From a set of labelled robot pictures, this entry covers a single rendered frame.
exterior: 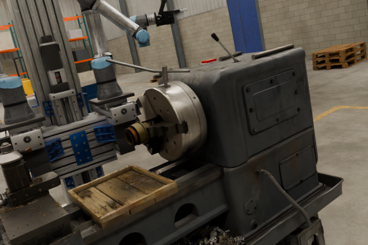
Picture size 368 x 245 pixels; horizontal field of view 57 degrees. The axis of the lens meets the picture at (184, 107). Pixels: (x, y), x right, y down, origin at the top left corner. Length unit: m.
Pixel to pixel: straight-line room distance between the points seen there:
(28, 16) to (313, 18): 11.12
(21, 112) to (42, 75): 0.30
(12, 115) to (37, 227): 0.92
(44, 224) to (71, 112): 1.09
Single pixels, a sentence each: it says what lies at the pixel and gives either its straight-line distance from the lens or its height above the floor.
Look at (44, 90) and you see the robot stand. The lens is 2.11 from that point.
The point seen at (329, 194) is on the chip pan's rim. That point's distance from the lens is 1.77.
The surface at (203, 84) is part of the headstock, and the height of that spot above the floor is 1.21.
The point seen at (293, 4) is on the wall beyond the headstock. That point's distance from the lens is 12.94.
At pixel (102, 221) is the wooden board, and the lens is 1.17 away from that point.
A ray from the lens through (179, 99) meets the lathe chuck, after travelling 1.30.
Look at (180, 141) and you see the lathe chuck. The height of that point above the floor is 1.03.
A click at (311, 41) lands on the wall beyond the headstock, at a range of 12.67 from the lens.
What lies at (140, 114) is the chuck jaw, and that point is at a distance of 1.38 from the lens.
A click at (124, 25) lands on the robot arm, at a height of 1.54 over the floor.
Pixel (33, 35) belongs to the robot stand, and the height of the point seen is 1.59.
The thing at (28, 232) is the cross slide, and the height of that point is 0.97.
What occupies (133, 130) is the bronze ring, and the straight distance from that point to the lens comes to 1.31.
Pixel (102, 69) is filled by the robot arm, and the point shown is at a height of 1.33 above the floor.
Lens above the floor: 1.40
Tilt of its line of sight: 11 degrees down
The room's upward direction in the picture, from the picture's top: 12 degrees counter-clockwise
